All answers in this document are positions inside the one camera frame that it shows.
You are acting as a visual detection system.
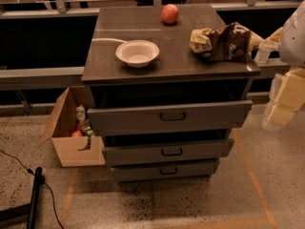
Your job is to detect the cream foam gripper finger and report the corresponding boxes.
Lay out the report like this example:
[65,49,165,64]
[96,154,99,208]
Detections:
[260,28,282,52]
[262,68,305,132]

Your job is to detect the grey metal rail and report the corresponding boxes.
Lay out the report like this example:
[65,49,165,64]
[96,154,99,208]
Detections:
[0,67,84,91]

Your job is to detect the white paper bowl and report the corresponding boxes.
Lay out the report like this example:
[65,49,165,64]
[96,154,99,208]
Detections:
[115,40,160,68]

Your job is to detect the middle grey drawer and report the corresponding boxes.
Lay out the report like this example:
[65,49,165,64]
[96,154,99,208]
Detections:
[102,138,234,166]

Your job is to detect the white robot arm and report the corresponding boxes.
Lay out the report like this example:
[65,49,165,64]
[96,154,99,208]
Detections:
[262,1,305,132]

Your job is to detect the red fruit in box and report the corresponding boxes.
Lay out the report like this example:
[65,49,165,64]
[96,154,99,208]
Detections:
[71,131,83,137]

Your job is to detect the red apple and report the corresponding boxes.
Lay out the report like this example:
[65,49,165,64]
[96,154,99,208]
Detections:
[161,4,178,25]

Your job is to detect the black stand leg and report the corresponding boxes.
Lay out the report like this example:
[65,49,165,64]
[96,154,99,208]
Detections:
[0,167,44,229]

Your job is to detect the top grey drawer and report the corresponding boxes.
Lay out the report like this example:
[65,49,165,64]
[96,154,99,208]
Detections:
[88,100,253,136]

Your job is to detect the brown chip bag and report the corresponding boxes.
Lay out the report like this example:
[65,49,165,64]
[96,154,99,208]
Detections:
[190,22,264,62]

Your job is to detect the white bottle in box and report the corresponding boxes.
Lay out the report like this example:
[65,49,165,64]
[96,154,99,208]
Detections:
[75,105,86,123]

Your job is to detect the grey drawer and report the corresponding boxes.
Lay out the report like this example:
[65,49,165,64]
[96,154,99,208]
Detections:
[111,158,220,182]
[88,100,253,136]
[102,138,234,166]

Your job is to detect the bottom grey drawer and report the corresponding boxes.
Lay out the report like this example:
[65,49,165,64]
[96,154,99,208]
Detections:
[111,158,220,182]

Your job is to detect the clear sanitizer pump bottle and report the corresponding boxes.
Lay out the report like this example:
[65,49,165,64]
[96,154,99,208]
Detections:
[254,49,271,64]

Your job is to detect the green packet in box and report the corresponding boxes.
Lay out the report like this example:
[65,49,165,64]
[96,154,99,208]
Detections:
[83,127,94,136]

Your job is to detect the open cardboard box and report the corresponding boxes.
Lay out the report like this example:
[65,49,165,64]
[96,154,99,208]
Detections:
[39,86,106,167]

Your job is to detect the grey drawer cabinet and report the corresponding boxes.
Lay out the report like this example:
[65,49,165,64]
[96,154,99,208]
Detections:
[81,3,262,183]

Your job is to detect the black floor cable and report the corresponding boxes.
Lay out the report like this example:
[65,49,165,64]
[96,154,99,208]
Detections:
[0,149,66,229]

